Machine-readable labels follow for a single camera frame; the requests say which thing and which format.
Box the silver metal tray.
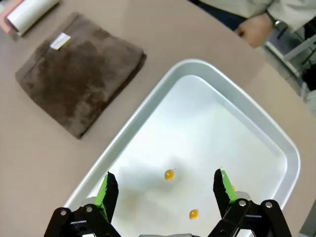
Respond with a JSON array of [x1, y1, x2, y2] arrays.
[[63, 58, 301, 237]]

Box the person in beige jacket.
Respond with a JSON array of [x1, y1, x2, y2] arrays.
[[187, 0, 275, 32]]

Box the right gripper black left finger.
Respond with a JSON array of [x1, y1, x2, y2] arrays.
[[44, 171, 122, 237]]

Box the person's left forearm beige sleeve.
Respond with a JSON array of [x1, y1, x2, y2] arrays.
[[268, 0, 316, 32]]

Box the black wristwatch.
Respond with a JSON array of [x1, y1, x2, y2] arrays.
[[266, 11, 282, 27]]

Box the person's left hand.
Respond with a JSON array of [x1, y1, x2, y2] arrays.
[[234, 15, 274, 48]]

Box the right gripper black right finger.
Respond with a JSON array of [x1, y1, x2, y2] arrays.
[[206, 168, 293, 237]]

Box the brown terry towel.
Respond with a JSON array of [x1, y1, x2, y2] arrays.
[[15, 11, 147, 140]]

